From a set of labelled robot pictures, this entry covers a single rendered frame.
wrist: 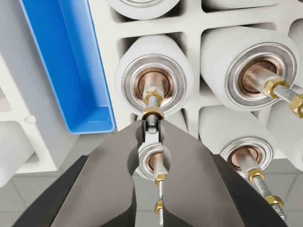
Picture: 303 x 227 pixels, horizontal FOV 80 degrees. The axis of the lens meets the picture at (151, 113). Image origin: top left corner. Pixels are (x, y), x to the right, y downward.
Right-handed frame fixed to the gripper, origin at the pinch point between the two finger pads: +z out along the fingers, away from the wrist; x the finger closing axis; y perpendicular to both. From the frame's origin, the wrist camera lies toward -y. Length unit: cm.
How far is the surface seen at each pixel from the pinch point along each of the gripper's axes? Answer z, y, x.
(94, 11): 16.3, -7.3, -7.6
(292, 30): 18.2, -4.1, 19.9
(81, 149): 34, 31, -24
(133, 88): 9.0, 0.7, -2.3
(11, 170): 11.1, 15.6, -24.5
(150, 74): 9.3, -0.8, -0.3
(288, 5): 16.3, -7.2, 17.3
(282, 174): 34, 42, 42
